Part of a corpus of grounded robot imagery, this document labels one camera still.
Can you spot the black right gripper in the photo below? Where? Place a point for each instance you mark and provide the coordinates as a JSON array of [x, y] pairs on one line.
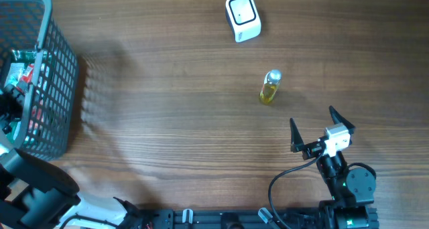
[[297, 144]]

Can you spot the white barcode scanner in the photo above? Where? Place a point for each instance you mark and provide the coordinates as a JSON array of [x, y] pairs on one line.
[[243, 19]]

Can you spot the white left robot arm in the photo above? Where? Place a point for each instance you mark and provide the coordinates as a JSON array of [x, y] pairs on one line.
[[37, 194]]

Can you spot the green packaged goods bag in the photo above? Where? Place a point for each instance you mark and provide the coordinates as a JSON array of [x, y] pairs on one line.
[[18, 79]]

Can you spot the yellow oil glass bottle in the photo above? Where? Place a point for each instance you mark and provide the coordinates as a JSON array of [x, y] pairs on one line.
[[270, 86]]

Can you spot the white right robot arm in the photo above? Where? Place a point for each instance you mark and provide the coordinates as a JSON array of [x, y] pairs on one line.
[[352, 186]]

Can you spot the grey plastic shopping basket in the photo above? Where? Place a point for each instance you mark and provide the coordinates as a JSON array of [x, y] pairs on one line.
[[30, 25]]

